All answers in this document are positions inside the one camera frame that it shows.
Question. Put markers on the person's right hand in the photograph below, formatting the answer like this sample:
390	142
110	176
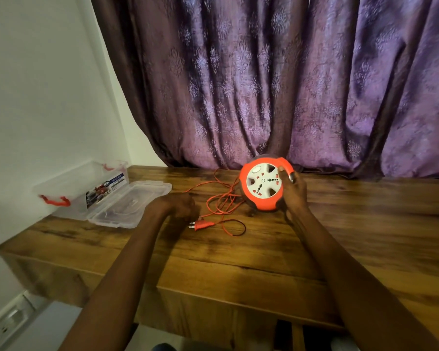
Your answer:
295	197

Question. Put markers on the person's left hand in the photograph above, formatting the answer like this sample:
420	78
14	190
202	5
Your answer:
175	208

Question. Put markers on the person's right thumb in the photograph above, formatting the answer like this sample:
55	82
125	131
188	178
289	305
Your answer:
283	177

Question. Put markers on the person's left fingers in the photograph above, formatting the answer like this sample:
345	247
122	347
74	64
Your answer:
192	214

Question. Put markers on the person's left forearm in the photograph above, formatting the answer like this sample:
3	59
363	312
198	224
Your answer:
120	281

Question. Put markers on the person's right forearm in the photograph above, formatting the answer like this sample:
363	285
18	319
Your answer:
347	285

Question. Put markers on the orange power plug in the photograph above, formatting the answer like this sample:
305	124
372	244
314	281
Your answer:
204	225

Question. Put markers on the clear plastic box lid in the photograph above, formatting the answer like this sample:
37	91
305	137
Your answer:
131	204

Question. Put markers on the wooden desk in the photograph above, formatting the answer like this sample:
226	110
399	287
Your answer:
241	259

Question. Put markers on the printed box label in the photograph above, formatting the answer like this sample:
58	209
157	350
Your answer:
108	188

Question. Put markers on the purple patterned curtain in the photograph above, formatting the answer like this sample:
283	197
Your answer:
241	80

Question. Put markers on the clear plastic storage box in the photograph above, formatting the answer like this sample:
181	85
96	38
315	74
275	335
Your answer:
76	186

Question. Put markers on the white wall socket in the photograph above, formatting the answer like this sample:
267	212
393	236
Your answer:
5	325

